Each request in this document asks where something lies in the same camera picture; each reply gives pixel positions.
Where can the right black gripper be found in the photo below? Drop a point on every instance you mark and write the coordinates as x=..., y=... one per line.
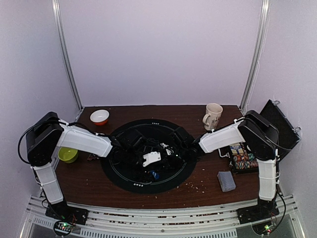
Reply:
x=172, y=160

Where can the blue small blind button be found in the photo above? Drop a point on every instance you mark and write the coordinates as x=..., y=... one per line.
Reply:
x=155, y=175

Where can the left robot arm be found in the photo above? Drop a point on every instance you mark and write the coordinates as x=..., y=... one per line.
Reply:
x=51, y=135

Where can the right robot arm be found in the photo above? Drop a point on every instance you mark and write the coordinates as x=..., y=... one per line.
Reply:
x=268, y=169

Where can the round black poker mat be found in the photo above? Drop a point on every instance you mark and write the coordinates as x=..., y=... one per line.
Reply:
x=143, y=182

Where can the orange white bowl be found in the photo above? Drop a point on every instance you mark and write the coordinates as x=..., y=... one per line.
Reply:
x=99, y=117

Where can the red black triangle token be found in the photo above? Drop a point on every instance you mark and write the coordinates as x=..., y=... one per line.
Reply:
x=92, y=157

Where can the cream ceramic mug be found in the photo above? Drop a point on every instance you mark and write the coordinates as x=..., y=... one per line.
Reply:
x=212, y=116

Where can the grey card deck box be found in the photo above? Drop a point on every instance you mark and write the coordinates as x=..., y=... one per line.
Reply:
x=226, y=181

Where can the black poker chip case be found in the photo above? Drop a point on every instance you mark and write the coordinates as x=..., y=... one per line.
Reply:
x=267, y=132

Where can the lime green bowl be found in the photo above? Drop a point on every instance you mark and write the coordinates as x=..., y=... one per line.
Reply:
x=67, y=155

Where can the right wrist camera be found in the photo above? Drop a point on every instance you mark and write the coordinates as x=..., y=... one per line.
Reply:
x=168, y=149

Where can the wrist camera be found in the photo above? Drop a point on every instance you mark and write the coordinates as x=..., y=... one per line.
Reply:
x=168, y=149
x=150, y=158

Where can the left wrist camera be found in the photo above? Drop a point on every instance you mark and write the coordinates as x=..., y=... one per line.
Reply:
x=150, y=158

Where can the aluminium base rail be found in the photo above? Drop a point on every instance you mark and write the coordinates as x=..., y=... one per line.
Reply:
x=218, y=221

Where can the right aluminium frame post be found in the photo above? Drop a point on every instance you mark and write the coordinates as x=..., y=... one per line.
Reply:
x=255, y=63

